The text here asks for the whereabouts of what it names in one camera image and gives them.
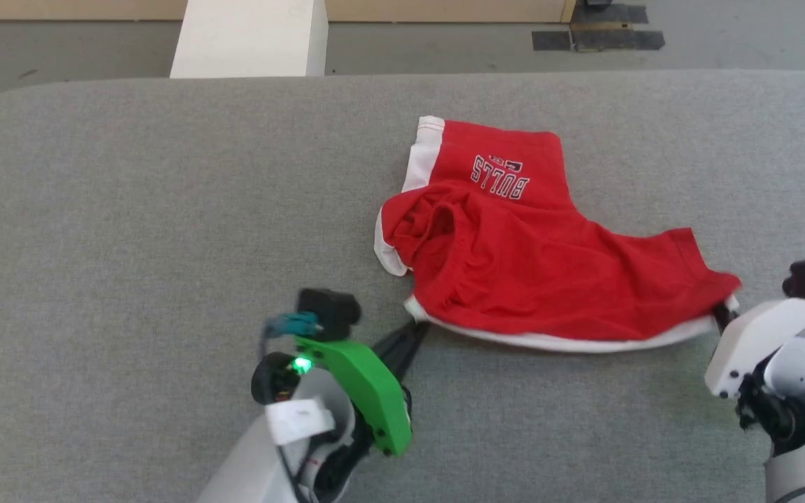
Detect white rectangular pillar block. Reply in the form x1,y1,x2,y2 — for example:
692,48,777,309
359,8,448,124
170,0,329,78

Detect red Bulls basketball shorts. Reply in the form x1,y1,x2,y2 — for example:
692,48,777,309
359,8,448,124
373,115,743,353

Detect black floor mat patches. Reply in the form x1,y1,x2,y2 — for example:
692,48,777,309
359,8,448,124
531,2,666,52

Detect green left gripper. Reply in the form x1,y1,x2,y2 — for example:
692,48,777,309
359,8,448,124
293,319,433,459

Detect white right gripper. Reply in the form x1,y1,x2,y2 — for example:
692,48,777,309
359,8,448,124
704,297,805,400

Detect teal plug camera cable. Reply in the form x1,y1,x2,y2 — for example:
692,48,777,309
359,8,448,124
259,312,322,358

